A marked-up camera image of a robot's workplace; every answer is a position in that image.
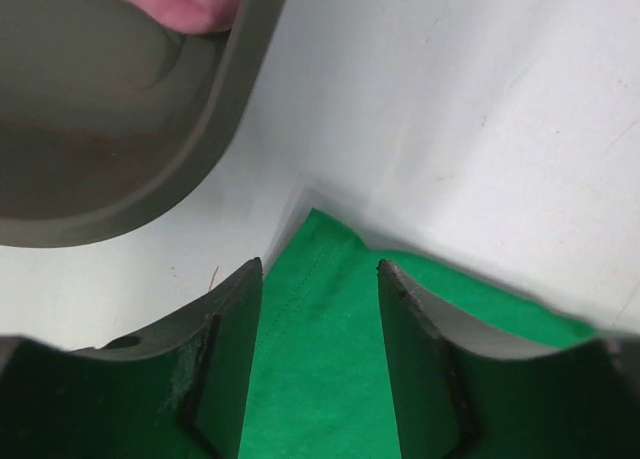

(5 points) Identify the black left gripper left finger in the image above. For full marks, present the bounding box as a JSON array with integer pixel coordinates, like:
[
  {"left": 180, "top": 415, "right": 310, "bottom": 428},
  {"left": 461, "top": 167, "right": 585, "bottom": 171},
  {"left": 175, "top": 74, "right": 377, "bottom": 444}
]
[{"left": 1, "top": 259, "right": 263, "bottom": 458}]

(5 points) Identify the green t-shirt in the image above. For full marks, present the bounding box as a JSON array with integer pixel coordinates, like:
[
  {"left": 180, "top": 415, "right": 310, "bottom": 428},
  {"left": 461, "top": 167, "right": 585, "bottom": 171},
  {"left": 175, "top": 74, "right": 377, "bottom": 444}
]
[{"left": 240, "top": 210, "right": 593, "bottom": 459}]

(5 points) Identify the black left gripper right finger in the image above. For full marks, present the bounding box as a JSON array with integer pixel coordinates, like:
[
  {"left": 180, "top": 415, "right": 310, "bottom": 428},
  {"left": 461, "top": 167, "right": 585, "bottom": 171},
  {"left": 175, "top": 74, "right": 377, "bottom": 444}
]
[{"left": 378, "top": 260, "right": 639, "bottom": 458}]

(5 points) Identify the grey plastic basket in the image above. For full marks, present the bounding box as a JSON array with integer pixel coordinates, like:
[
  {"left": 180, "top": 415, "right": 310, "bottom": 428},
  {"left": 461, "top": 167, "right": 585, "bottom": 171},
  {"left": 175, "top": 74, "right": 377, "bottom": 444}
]
[{"left": 1, "top": 0, "right": 286, "bottom": 248}]

